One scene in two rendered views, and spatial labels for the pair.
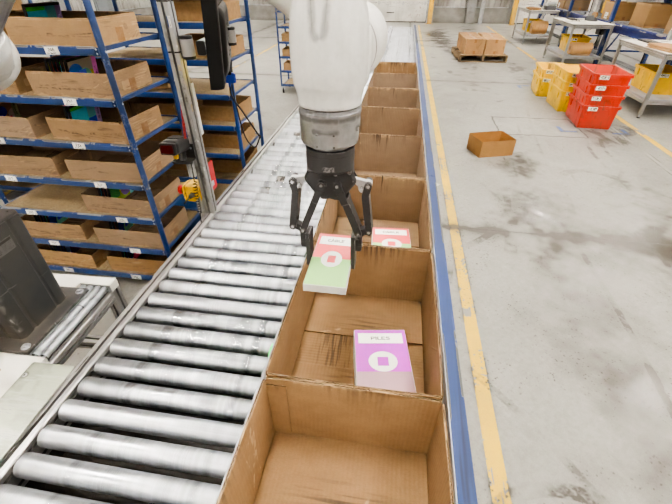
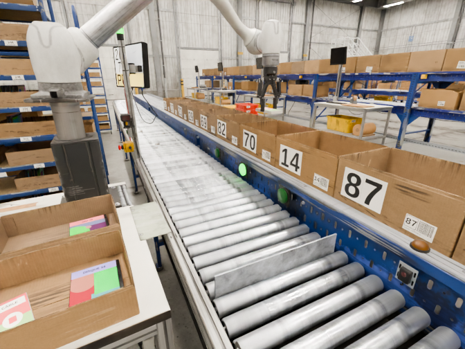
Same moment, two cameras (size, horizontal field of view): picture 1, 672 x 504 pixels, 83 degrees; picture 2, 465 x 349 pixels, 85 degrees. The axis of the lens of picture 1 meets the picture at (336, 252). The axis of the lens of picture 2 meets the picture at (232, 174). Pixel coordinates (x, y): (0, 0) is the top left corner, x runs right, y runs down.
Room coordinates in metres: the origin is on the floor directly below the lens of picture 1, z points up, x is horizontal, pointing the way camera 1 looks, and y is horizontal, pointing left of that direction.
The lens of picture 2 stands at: (-0.51, 1.00, 1.32)
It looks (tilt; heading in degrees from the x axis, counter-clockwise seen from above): 21 degrees down; 326
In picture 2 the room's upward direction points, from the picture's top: straight up
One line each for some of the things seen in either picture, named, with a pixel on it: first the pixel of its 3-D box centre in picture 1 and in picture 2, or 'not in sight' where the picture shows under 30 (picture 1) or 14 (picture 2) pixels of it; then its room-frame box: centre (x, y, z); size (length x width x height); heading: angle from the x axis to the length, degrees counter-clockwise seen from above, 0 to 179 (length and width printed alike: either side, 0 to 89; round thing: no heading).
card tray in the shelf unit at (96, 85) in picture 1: (92, 77); (29, 97); (1.90, 1.13, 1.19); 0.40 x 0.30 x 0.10; 81
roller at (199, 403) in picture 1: (172, 399); (211, 197); (0.54, 0.41, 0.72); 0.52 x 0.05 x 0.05; 81
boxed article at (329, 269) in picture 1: (331, 261); (268, 110); (0.57, 0.01, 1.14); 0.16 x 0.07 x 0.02; 171
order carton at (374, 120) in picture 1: (387, 138); (207, 115); (1.72, -0.24, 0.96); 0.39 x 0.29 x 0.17; 171
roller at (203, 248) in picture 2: not in sight; (247, 236); (0.16, 0.47, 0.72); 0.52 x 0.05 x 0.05; 81
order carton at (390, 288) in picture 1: (361, 330); (276, 140); (0.56, -0.05, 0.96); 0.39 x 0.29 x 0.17; 171
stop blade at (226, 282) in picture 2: not in sight; (281, 264); (-0.07, 0.50, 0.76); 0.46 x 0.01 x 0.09; 81
